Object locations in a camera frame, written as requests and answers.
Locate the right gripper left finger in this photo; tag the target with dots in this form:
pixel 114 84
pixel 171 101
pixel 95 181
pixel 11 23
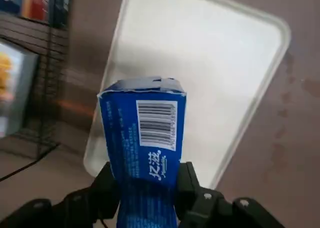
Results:
pixel 82 208

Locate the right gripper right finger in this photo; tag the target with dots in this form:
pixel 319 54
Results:
pixel 210 210

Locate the blue Oreo cookie box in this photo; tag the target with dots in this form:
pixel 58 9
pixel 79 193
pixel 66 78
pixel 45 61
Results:
pixel 125 137

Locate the white plastic tray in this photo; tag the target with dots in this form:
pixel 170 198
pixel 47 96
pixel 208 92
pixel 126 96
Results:
pixel 187 62

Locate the white Franzzi biscuit box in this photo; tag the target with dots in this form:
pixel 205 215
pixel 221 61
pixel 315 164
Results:
pixel 15 87

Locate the blue Chocofello box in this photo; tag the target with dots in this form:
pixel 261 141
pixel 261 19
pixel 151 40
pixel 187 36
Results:
pixel 35 2

